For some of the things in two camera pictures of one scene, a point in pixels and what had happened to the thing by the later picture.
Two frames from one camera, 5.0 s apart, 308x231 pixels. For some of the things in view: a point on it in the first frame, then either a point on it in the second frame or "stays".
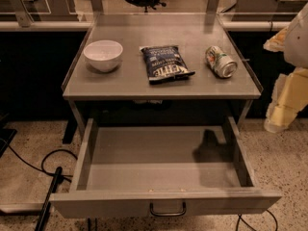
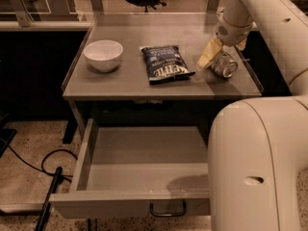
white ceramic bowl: (103, 55) stays
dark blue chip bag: (165, 63) stays
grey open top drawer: (161, 166) stays
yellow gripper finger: (277, 42) -> (242, 45)
